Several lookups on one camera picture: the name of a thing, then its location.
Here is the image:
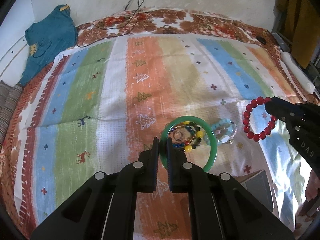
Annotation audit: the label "red bead bracelet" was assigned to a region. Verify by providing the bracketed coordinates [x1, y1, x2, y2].
[242, 96, 277, 142]

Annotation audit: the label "silver metal tin box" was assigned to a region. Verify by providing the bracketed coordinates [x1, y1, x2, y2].
[235, 170, 274, 212]

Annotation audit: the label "light blue bead bracelet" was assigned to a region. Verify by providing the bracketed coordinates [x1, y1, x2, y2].
[209, 117, 238, 146]

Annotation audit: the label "yellow and dark bead bracelet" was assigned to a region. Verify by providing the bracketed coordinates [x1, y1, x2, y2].
[167, 121, 205, 153]

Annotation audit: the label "multicolour small bead bracelet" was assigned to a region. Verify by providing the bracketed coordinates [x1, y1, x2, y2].
[172, 121, 201, 151]

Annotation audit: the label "green jade bangle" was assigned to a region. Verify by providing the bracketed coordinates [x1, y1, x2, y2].
[158, 115, 217, 172]

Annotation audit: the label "small black object on bed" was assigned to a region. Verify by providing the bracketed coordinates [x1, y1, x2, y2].
[256, 36, 266, 44]

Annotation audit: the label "mustard yellow hanging cloth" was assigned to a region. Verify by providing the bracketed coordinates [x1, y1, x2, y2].
[276, 0, 319, 69]

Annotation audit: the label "colourful striped mat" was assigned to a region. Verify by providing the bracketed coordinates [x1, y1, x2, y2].
[12, 34, 308, 237]

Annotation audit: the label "striped grey pillow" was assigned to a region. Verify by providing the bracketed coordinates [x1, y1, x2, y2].
[0, 80, 23, 146]

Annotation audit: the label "brown floral bedsheet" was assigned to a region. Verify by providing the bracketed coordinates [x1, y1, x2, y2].
[1, 9, 316, 238]

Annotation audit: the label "teal blue garment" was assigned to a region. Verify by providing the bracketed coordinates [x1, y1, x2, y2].
[18, 5, 78, 86]

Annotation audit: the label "black cable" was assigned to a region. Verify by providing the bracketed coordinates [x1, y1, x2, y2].
[76, 0, 151, 48]

